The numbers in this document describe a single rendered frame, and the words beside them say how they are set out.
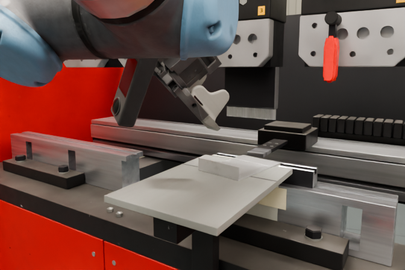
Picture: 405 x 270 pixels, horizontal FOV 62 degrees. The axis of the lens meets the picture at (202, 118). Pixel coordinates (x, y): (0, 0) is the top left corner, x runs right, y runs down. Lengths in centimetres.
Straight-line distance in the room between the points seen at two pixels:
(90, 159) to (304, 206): 54
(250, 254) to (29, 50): 45
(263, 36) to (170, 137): 56
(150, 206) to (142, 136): 70
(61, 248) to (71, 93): 68
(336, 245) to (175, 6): 46
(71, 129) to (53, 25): 112
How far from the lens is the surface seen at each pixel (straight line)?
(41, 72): 31
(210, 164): 56
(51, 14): 29
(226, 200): 46
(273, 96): 61
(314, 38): 56
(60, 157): 101
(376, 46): 54
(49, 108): 133
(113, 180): 86
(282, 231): 60
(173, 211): 43
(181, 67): 45
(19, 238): 103
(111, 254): 75
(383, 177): 85
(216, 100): 50
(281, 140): 81
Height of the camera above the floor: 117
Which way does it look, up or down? 8 degrees down
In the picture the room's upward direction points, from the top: straight up
